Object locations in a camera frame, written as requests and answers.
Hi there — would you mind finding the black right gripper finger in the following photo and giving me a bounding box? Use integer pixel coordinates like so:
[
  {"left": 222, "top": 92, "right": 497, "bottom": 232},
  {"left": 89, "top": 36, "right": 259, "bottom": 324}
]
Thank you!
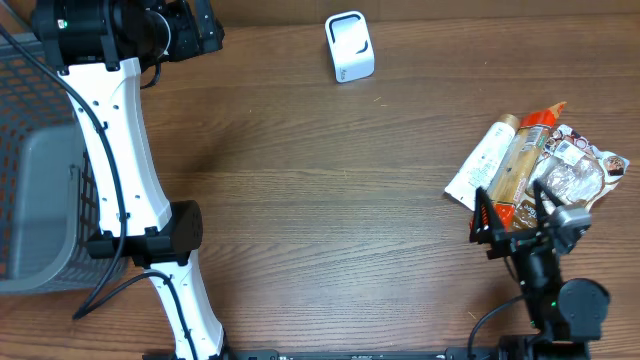
[
  {"left": 469, "top": 187, "right": 505, "bottom": 244},
  {"left": 533, "top": 180, "right": 563, "bottom": 233}
]

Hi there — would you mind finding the red orange spaghetti pack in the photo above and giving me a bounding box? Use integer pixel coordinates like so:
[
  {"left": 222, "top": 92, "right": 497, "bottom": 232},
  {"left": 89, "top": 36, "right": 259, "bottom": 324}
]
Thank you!
[{"left": 486, "top": 102, "right": 566, "bottom": 230}]

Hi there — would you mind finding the beige bread snack bag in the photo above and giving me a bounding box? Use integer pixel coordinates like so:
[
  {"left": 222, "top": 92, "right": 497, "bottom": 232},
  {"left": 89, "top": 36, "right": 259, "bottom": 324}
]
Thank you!
[{"left": 511, "top": 124, "right": 629, "bottom": 230}]

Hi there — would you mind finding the white cream tube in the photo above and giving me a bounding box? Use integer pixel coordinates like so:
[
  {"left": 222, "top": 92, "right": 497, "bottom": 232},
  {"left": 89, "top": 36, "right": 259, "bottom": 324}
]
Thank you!
[{"left": 444, "top": 114, "right": 520, "bottom": 210}]

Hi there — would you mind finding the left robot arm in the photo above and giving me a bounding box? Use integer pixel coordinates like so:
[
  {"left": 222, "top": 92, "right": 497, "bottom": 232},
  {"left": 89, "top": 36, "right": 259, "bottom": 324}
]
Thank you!
[{"left": 32, "top": 0, "right": 231, "bottom": 359}]

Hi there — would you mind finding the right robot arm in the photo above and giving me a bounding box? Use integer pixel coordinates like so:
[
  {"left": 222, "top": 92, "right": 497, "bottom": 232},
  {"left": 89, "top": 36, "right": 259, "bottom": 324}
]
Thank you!
[{"left": 466, "top": 181, "right": 610, "bottom": 359}]

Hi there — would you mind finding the white barcode scanner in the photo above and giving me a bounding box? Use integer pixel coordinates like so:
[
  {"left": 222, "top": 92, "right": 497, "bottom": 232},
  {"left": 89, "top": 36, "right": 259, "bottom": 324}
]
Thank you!
[{"left": 324, "top": 10, "right": 375, "bottom": 83}]

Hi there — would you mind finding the grey plastic mesh basket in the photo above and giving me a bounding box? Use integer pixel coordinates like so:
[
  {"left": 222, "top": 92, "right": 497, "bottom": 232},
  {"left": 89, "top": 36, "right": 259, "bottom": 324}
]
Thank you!
[{"left": 1, "top": 41, "right": 110, "bottom": 295}]

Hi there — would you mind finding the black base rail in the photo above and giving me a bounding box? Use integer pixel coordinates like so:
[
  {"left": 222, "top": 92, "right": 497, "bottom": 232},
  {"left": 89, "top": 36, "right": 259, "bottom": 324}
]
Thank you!
[{"left": 142, "top": 347, "right": 589, "bottom": 360}]

